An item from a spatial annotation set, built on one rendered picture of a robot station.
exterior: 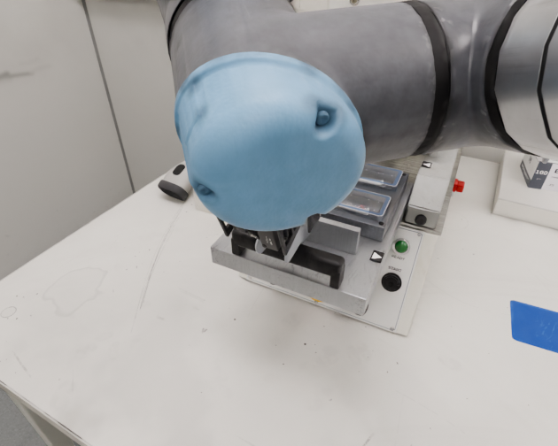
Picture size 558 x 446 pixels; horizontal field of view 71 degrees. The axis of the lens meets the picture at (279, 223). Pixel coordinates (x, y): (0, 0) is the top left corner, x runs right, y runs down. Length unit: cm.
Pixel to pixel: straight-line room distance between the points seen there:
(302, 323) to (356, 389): 15
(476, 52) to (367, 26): 5
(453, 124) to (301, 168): 8
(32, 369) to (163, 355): 21
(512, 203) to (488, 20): 91
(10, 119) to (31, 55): 27
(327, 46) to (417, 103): 5
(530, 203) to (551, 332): 36
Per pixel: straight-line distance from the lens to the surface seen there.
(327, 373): 67
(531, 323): 86
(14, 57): 189
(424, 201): 66
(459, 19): 20
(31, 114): 193
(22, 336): 84
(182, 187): 102
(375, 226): 55
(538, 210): 110
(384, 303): 72
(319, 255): 46
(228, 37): 18
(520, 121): 18
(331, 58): 17
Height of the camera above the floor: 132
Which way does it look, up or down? 37 degrees down
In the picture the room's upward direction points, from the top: straight up
